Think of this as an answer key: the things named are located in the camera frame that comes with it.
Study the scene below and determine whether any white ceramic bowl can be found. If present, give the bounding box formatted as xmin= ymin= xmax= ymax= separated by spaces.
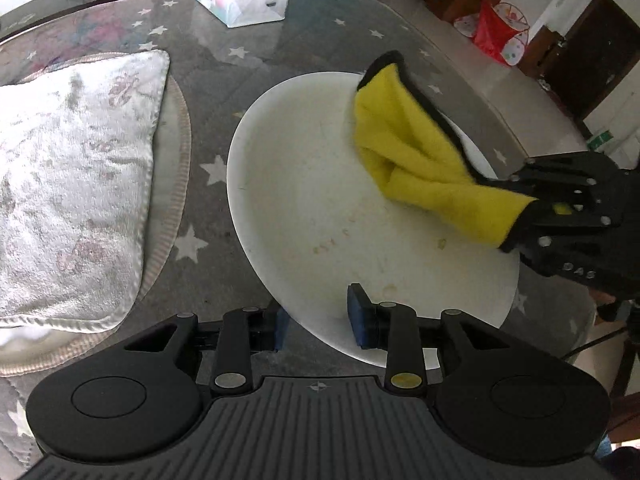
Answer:
xmin=227 ymin=72 xmax=520 ymax=366

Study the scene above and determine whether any grey round placemat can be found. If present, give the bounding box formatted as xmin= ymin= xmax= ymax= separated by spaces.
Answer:
xmin=1 ymin=52 xmax=191 ymax=377

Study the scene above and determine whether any red patterned bag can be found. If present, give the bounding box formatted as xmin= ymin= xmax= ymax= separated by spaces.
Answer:
xmin=454 ymin=1 xmax=529 ymax=67

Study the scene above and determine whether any white folded towel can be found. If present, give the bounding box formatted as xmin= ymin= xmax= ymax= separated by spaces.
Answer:
xmin=1 ymin=50 xmax=170 ymax=334

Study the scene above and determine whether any yellow microfiber cloth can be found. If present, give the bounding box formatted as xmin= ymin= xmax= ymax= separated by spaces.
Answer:
xmin=354 ymin=51 xmax=544 ymax=252

